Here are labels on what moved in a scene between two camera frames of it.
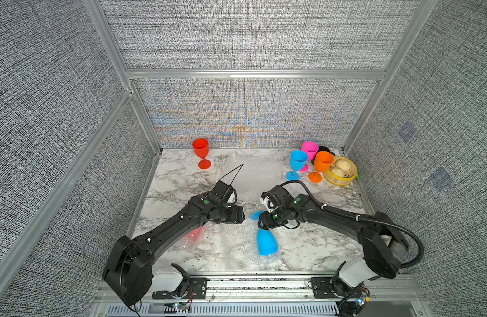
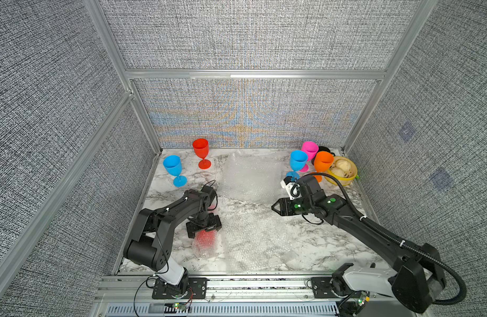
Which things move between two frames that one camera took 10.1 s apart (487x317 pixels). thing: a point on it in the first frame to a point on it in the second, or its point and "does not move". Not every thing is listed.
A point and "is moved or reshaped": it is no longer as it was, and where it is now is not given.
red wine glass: [193, 238] is moved or reshaped
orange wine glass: [323, 160] does not move
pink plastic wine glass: [311, 148] does not move
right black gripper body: [273, 218] to [300, 207]
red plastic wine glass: [200, 146] does not move
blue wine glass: [266, 242] to [173, 164]
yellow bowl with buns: [342, 171] does not move
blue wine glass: [297, 162] does not move
